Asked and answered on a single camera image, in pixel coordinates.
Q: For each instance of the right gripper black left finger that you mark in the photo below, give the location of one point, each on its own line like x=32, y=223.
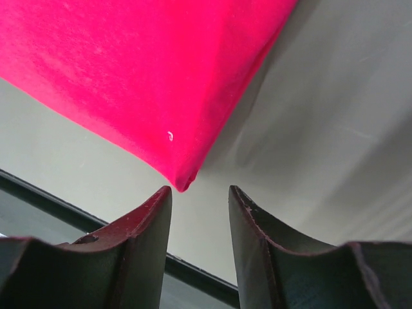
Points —
x=120, y=265

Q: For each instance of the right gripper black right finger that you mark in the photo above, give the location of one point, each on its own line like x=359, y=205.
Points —
x=280, y=267

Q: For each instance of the red polo t shirt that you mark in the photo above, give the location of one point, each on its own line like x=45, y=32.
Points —
x=157, y=78

